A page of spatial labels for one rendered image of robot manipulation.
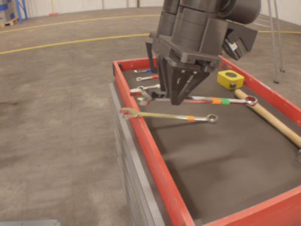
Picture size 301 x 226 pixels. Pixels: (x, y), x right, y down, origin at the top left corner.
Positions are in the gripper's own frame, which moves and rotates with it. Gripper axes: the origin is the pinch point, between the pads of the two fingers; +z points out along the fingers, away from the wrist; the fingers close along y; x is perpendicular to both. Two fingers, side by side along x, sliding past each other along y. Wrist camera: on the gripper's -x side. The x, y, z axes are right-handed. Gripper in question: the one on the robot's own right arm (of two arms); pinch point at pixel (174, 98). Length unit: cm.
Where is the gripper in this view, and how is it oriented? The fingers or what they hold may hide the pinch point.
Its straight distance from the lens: 37.5
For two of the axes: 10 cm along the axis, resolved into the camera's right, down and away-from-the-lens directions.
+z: -2.0, 8.5, 4.9
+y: -2.9, -5.3, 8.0
